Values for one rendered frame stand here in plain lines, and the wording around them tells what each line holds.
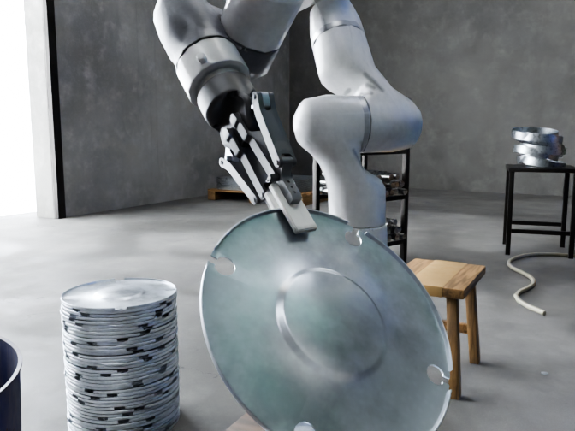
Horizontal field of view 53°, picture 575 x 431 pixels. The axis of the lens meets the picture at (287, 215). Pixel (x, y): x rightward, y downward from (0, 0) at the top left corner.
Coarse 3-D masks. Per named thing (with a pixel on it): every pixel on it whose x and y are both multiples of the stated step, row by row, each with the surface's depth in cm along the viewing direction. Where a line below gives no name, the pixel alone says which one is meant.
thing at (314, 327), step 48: (240, 240) 62; (288, 240) 65; (336, 240) 68; (240, 288) 58; (288, 288) 60; (336, 288) 63; (384, 288) 67; (240, 336) 55; (288, 336) 57; (336, 336) 59; (384, 336) 62; (432, 336) 66; (240, 384) 52; (288, 384) 54; (336, 384) 56; (384, 384) 59; (432, 384) 61
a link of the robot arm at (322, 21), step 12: (324, 0) 115; (336, 0) 115; (348, 0) 118; (312, 12) 119; (324, 12) 116; (336, 12) 115; (348, 12) 116; (312, 24) 119; (324, 24) 115; (336, 24) 114; (348, 24) 114; (360, 24) 118; (312, 36) 118
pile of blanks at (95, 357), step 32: (64, 320) 144; (96, 320) 138; (128, 320) 140; (160, 320) 145; (64, 352) 147; (96, 352) 140; (128, 352) 141; (160, 352) 146; (96, 384) 141; (128, 384) 142; (160, 384) 147; (96, 416) 144; (128, 416) 143; (160, 416) 148
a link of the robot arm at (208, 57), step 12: (192, 48) 75; (204, 48) 74; (216, 48) 75; (228, 48) 76; (180, 60) 76; (192, 60) 74; (204, 60) 73; (216, 60) 73; (228, 60) 74; (240, 60) 76; (180, 72) 76; (192, 72) 74; (204, 72) 74; (216, 72) 74; (240, 72) 77; (192, 84) 74; (204, 84) 74; (192, 96) 76
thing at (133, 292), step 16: (80, 288) 157; (96, 288) 157; (112, 288) 155; (128, 288) 155; (144, 288) 157; (160, 288) 157; (80, 304) 143; (96, 304) 143; (112, 304) 143; (128, 304) 143; (144, 304) 141
